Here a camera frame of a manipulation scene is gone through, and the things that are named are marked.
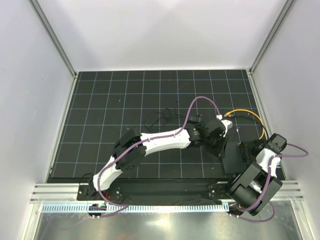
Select aluminium front rail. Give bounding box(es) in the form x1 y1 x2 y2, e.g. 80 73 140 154
29 180 304 204

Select right aluminium frame post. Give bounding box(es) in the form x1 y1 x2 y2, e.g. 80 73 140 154
249 0 296 75

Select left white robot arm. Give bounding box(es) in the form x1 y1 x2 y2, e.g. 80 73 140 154
88 118 233 200

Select left aluminium frame post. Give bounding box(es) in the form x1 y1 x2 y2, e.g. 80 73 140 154
28 0 77 78

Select orange ethernet cable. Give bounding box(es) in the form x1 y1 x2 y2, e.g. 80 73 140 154
223 108 266 140

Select black grid cutting mat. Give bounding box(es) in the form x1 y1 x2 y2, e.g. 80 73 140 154
47 69 268 183

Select black network switch box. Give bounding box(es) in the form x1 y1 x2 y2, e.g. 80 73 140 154
222 142 245 175

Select black power adapter with cord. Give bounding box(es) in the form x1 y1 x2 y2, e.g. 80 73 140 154
143 101 186 133

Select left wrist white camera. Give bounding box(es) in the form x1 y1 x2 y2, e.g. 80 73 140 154
221 119 233 130

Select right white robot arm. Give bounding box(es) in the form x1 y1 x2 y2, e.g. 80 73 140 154
225 133 287 217

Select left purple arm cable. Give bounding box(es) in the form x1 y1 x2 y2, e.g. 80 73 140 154
97 96 223 216

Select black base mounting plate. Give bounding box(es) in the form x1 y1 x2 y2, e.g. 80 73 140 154
77 178 231 205

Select aluminium frame post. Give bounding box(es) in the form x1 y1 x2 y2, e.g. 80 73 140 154
249 0 296 75
28 0 77 78

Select white slotted cable duct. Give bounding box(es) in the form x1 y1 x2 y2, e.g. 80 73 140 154
41 202 229 214

